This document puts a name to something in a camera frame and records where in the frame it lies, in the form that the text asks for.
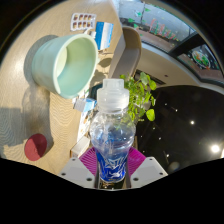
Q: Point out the white rectangular box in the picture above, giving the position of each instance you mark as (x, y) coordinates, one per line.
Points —
(80, 147)

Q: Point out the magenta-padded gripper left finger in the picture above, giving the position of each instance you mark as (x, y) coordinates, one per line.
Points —
(75, 171)

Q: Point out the flat round red coaster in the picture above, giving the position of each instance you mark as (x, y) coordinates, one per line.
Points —
(35, 147)

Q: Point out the clear blue-labelled water bottle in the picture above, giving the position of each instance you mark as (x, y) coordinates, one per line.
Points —
(112, 133)

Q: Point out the green potted plant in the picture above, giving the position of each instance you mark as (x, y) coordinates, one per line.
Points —
(141, 96)

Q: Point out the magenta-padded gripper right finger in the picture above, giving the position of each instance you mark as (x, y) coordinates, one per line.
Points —
(148, 171)

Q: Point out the blue and white box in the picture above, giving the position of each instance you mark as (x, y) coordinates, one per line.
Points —
(104, 35)

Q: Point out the pale green cup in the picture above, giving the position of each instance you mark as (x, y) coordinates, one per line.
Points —
(46, 66)

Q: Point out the small blue box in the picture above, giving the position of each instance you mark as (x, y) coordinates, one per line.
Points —
(85, 105)

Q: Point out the blister pack card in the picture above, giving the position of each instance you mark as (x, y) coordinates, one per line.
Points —
(82, 22)

